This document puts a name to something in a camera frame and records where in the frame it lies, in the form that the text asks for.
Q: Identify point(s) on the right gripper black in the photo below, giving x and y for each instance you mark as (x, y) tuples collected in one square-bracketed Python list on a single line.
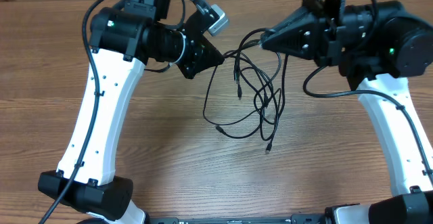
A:
[(303, 30)]

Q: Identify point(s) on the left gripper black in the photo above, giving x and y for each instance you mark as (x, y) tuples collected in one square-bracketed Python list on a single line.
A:
[(193, 65)]

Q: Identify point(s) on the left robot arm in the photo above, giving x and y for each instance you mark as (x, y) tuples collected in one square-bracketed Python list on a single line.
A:
[(119, 40)]

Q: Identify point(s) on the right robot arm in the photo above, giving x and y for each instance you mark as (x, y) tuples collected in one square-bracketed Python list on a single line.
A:
[(377, 48)]

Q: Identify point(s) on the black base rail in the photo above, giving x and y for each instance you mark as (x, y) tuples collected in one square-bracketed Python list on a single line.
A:
[(236, 220)]

